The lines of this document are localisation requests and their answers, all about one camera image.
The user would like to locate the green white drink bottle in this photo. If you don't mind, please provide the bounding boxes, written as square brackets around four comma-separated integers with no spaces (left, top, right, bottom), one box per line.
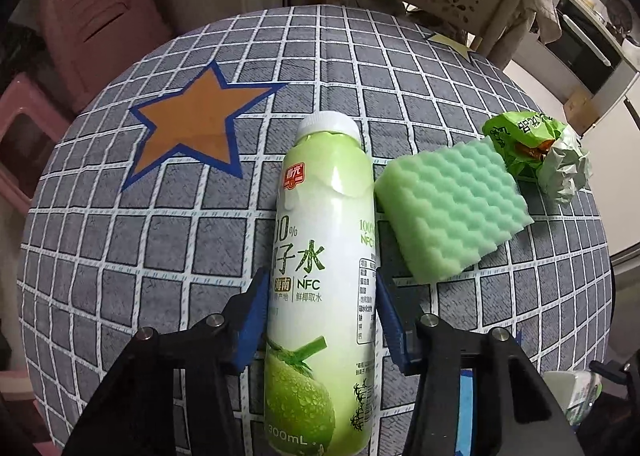
[263,112,377,456]

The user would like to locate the green snack wrapper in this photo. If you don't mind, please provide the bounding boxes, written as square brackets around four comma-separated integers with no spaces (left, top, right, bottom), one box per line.
[482,111,568,182]

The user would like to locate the cardboard box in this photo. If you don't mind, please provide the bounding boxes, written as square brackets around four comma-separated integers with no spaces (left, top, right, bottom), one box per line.
[565,88,599,134]

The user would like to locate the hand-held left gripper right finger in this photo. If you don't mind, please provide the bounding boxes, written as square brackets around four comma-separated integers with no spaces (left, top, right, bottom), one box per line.
[374,268,583,456]

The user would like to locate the white refrigerator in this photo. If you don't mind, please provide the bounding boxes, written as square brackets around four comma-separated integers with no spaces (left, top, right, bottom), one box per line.
[592,58,640,147]

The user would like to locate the stacked pink plastic stools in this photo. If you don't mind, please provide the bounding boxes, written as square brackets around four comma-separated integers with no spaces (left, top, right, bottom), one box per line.
[37,0,173,112]

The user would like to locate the black built-in oven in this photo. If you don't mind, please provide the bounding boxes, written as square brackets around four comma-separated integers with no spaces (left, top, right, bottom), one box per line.
[542,0,626,97]

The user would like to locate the green wavy sponge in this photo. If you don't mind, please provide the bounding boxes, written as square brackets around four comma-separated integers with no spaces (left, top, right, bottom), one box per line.
[374,140,531,282]

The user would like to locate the beige hanging cloth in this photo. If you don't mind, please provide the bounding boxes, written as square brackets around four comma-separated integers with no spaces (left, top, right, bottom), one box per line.
[520,0,563,44]

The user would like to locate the pink plastic stool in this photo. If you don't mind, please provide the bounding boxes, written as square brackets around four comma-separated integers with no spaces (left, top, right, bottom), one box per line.
[0,73,71,217]

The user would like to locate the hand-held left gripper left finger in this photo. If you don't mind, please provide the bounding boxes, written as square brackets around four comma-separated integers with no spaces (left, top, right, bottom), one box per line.
[60,267,271,456]

